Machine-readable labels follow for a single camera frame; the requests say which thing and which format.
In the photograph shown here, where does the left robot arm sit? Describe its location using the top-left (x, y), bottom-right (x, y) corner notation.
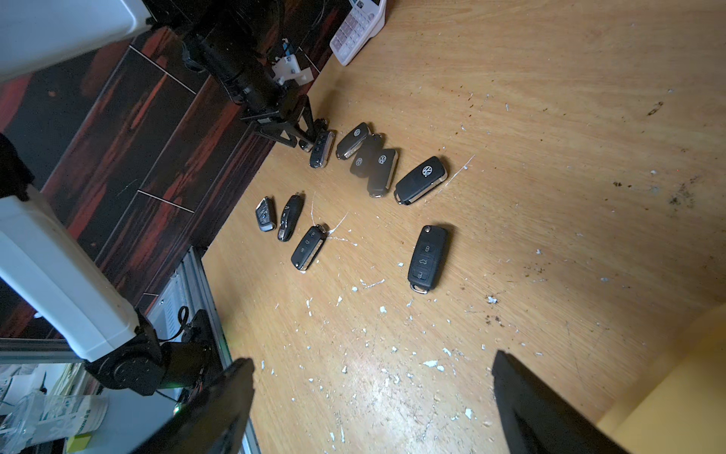
top-left (1, 28), bottom-right (273, 312)

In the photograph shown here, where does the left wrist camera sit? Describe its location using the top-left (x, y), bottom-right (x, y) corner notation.
top-left (272, 55), bottom-right (314, 86)

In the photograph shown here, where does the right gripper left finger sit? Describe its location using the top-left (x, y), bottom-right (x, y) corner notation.
top-left (134, 359), bottom-right (254, 454)

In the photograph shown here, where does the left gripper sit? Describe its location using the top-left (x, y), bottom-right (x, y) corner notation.
top-left (242, 86), bottom-right (318, 149)

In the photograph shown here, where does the yellow storage tray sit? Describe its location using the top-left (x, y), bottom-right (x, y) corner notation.
top-left (597, 306), bottom-right (725, 453)

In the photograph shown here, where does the white calculator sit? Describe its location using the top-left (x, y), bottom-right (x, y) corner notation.
top-left (330, 0), bottom-right (388, 66)

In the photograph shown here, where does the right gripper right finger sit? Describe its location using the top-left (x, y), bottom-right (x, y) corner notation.
top-left (492, 350), bottom-right (625, 453)

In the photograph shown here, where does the black silver car key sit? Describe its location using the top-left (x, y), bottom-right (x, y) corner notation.
top-left (254, 197), bottom-right (276, 232)

